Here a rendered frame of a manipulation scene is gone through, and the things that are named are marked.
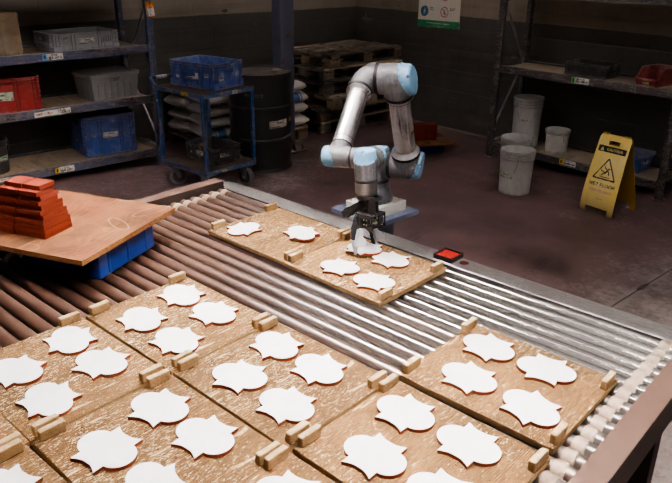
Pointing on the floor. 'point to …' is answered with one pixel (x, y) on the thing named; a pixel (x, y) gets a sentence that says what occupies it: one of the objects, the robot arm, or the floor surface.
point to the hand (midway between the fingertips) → (364, 248)
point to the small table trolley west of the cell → (179, 164)
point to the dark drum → (264, 117)
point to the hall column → (284, 38)
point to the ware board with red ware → (427, 140)
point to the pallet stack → (338, 79)
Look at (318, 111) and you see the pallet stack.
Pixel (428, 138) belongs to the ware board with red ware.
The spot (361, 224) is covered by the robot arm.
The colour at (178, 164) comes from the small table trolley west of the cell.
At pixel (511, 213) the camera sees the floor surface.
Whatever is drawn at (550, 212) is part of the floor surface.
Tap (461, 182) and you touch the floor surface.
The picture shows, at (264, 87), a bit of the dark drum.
